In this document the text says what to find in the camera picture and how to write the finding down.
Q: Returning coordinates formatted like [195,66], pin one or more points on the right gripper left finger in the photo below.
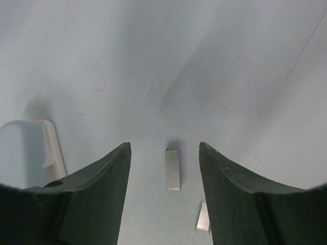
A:
[82,208]

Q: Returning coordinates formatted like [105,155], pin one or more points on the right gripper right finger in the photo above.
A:
[246,208]

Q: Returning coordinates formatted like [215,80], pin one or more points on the long staple strip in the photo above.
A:
[173,169]

